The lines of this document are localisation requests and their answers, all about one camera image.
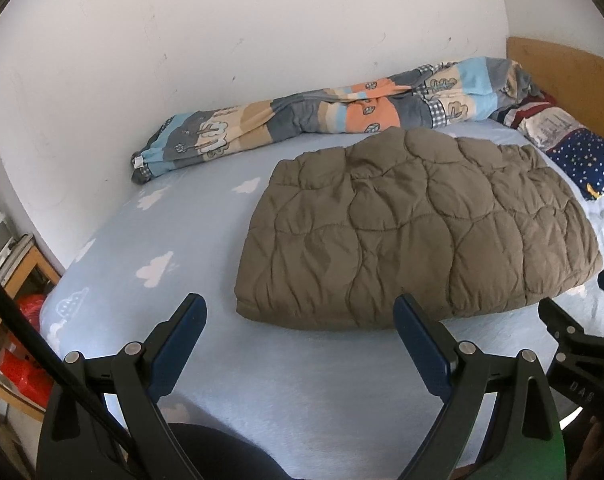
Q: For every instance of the wooden shelf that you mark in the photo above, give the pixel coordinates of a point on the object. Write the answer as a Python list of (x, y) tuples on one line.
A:
[(44, 266)]

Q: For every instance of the light blue cloud print bed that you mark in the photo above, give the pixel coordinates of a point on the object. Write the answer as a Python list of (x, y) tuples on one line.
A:
[(182, 220)]

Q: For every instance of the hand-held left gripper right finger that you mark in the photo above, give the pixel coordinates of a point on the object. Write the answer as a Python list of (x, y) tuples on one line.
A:
[(424, 350)]

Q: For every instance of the navy star print pillow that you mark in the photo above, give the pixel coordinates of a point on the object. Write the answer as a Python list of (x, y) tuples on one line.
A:
[(587, 160)]

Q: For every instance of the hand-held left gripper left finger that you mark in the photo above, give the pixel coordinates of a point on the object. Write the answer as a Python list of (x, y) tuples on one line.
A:
[(177, 350)]

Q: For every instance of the patchwork cartoon print quilt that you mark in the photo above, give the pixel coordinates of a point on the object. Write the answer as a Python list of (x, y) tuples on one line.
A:
[(282, 115)]

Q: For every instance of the olive quilted puffer jacket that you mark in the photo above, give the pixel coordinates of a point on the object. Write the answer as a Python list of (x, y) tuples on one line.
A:
[(407, 225)]

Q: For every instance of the wooden headboard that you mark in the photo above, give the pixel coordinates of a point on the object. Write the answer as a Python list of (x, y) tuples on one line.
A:
[(572, 70)]

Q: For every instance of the person's dark trouser leg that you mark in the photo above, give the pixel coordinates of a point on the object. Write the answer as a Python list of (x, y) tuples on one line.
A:
[(222, 455)]

